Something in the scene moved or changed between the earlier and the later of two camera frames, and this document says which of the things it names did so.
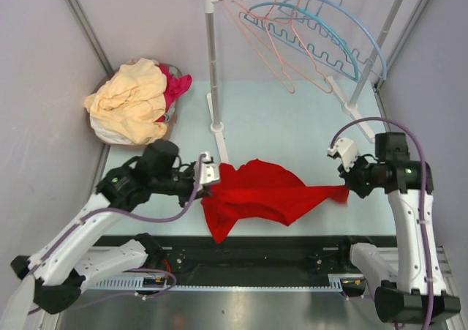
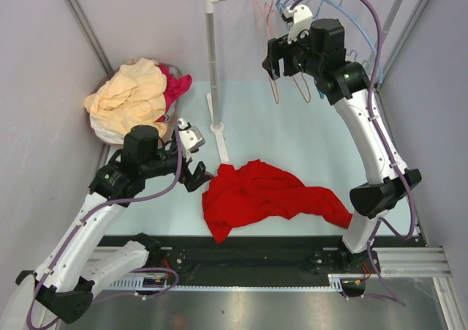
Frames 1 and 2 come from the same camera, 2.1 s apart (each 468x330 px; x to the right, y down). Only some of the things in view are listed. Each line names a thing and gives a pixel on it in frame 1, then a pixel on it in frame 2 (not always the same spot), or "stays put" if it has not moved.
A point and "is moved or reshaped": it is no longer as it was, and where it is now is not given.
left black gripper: [185, 197] to [191, 181]
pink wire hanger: [257, 29] to [273, 9]
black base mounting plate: [287, 256] stays put
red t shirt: [257, 187] is moved or reshaped
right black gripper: [349, 178] to [278, 48]
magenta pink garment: [176, 86] stays put
